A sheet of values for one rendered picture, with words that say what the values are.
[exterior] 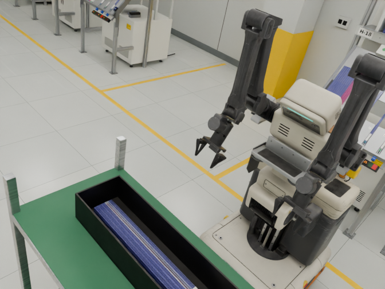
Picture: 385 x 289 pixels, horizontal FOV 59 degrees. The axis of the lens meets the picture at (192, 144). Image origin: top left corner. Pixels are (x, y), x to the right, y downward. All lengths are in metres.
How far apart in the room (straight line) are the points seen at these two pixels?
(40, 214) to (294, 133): 1.05
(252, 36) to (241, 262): 1.30
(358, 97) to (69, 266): 1.00
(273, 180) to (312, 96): 0.47
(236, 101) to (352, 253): 1.85
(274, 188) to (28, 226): 1.08
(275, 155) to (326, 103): 0.34
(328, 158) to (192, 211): 1.61
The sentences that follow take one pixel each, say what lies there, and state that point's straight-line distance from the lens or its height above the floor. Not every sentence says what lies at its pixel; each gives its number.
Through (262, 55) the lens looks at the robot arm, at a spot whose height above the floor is 1.46.
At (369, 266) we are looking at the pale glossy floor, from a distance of 2.94.
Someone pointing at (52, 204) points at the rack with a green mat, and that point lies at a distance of 1.31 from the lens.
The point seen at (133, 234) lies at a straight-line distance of 1.15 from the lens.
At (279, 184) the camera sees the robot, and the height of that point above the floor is 0.88.
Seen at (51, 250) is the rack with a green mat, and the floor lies 0.95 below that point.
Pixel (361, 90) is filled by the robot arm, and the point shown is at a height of 1.53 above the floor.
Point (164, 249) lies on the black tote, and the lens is 1.17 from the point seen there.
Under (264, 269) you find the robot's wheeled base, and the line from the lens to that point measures 2.12.
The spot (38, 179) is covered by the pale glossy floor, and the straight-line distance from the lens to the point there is 2.87.
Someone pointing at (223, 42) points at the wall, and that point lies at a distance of 5.71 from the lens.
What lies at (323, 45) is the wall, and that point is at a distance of 4.83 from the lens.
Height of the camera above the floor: 1.87
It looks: 34 degrees down
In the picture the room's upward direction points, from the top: 12 degrees clockwise
